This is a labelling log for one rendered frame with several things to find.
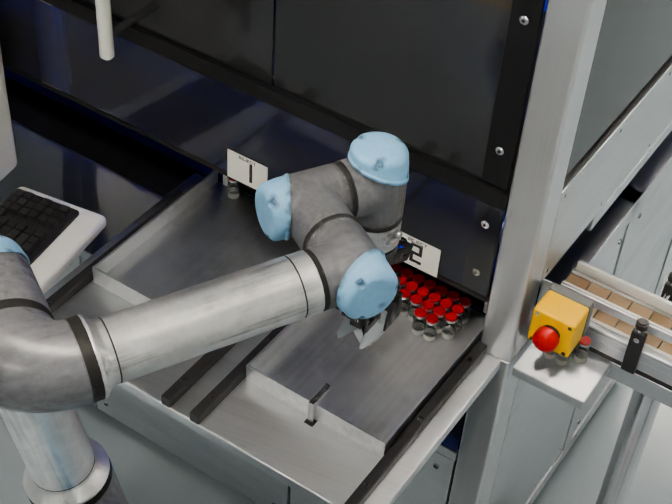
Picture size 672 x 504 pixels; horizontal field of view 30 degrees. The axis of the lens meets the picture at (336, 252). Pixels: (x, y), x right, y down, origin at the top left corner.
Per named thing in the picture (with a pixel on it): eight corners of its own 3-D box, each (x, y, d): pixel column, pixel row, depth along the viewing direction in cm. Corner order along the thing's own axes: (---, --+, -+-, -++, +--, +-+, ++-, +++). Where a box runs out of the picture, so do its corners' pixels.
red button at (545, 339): (539, 333, 197) (543, 316, 195) (561, 344, 196) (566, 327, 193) (527, 348, 195) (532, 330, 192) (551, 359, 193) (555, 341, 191)
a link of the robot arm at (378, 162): (332, 136, 154) (393, 120, 157) (327, 204, 161) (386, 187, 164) (362, 173, 149) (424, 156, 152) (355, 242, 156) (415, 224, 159)
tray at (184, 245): (216, 181, 235) (216, 166, 233) (331, 238, 225) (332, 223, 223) (93, 282, 213) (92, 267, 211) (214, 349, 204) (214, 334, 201)
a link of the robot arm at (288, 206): (289, 225, 144) (374, 202, 148) (250, 168, 151) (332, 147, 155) (287, 275, 149) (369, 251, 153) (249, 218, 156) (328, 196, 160)
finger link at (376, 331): (346, 364, 176) (350, 318, 169) (369, 339, 179) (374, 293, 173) (365, 374, 175) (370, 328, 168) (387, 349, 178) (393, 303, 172)
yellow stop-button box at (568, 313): (546, 313, 203) (554, 281, 198) (586, 332, 200) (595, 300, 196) (525, 340, 198) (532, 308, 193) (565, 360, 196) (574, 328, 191)
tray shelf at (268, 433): (195, 179, 238) (195, 171, 237) (521, 340, 212) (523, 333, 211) (14, 324, 208) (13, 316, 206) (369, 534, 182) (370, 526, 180)
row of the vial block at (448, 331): (367, 288, 216) (369, 269, 213) (457, 334, 209) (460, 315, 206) (360, 295, 215) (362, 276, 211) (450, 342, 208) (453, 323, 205)
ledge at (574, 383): (548, 325, 215) (550, 317, 214) (617, 358, 210) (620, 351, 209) (510, 374, 206) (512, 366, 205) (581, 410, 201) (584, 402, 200)
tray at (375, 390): (363, 264, 221) (364, 249, 218) (492, 329, 211) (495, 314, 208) (246, 380, 199) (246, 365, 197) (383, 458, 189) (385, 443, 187)
